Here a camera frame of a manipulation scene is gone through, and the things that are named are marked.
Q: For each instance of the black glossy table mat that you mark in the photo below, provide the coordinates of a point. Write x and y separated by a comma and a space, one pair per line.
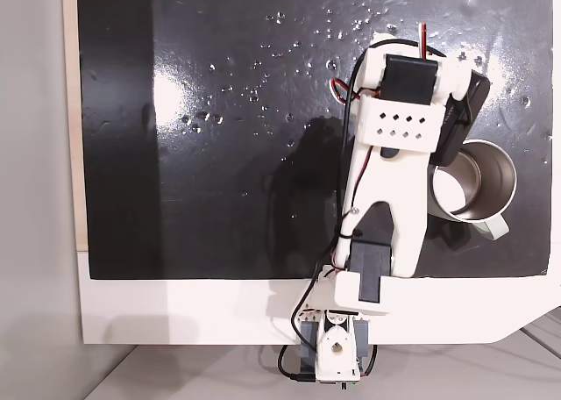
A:
219, 198

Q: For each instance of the light wooden board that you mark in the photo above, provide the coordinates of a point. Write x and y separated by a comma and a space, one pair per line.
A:
72, 110

